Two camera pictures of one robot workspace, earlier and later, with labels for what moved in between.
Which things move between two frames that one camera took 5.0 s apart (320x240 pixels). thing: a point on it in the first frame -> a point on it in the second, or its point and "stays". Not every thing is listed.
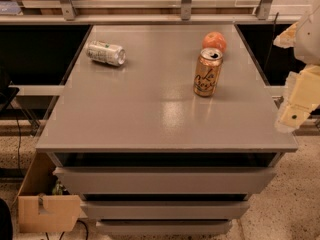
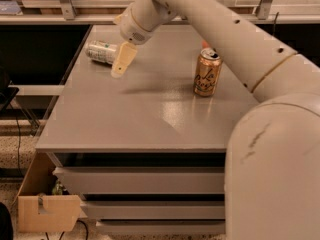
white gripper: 308,40 -> 130,26
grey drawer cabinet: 144,153 stays
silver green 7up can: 106,52 stays
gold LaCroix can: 208,71 stays
